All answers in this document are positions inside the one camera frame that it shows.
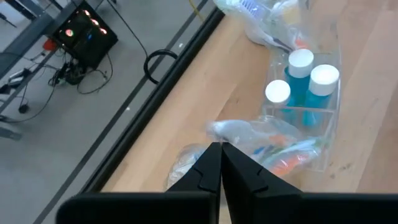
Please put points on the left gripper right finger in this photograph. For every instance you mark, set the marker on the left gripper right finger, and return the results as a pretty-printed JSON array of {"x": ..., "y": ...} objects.
[{"x": 242, "y": 177}]

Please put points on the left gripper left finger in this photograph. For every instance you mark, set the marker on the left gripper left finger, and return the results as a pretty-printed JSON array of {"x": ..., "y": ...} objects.
[{"x": 208, "y": 171}]

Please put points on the blue mouthwash bottle white cap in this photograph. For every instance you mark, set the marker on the blue mouthwash bottle white cap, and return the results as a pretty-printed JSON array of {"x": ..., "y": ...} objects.
[
  {"x": 277, "y": 91},
  {"x": 323, "y": 79},
  {"x": 300, "y": 62}
]

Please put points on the clear acrylic organizer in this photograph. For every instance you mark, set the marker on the clear acrylic organizer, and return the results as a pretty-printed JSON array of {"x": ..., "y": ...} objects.
[{"x": 320, "y": 140}]

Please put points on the black power strip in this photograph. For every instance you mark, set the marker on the black power strip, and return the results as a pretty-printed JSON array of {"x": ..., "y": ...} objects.
[{"x": 70, "y": 73}]

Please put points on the black computer tower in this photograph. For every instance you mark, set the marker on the black computer tower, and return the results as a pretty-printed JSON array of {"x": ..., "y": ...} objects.
[{"x": 90, "y": 46}]

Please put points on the small red object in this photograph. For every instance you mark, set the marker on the small red object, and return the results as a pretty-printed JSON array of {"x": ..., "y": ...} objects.
[{"x": 49, "y": 45}]

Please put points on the grey metal beam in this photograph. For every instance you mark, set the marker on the grey metal beam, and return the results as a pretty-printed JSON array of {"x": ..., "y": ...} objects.
[{"x": 28, "y": 37}]

